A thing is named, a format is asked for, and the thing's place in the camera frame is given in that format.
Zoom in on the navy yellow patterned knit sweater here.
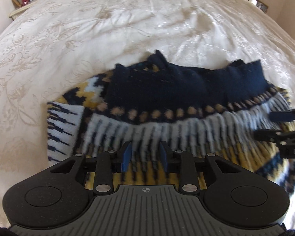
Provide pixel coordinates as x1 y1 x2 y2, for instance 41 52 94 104
47 51 295 195

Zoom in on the cream floral bedspread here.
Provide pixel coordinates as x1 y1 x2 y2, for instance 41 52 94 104
0 0 295 227

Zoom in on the cream left nightstand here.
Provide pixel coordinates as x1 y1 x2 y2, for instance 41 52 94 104
9 0 39 21

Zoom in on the dark frame on right nightstand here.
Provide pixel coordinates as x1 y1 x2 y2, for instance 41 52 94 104
256 1 269 14

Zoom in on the wooden picture frame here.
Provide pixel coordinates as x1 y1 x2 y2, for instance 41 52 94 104
11 0 23 7

